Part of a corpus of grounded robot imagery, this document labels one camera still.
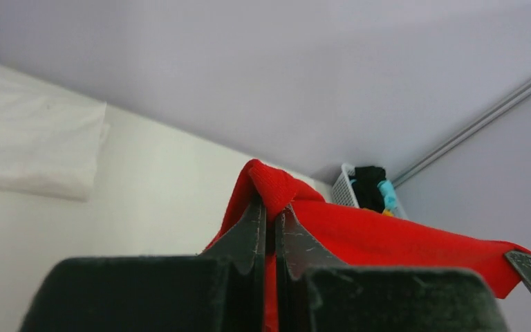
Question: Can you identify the light blue t shirt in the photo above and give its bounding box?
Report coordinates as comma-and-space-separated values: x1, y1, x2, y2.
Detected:
377, 180, 399, 212

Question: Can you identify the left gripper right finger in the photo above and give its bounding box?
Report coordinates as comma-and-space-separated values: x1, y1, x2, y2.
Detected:
274, 205, 346, 331

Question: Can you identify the white plastic laundry basket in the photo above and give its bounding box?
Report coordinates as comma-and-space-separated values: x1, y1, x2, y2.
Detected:
332, 163, 408, 219

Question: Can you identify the yellow t shirt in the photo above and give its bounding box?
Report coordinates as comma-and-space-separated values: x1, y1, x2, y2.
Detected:
363, 208, 395, 217

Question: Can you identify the black t shirt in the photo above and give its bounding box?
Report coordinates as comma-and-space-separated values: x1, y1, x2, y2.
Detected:
350, 166, 386, 213

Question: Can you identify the folded white t shirt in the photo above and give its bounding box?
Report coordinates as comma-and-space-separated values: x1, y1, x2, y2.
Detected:
0, 75, 110, 201

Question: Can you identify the red t shirt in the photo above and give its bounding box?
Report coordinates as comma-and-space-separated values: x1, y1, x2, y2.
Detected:
205, 159, 524, 331

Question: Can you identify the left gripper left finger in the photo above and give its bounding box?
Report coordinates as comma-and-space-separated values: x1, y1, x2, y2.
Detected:
201, 195, 267, 331

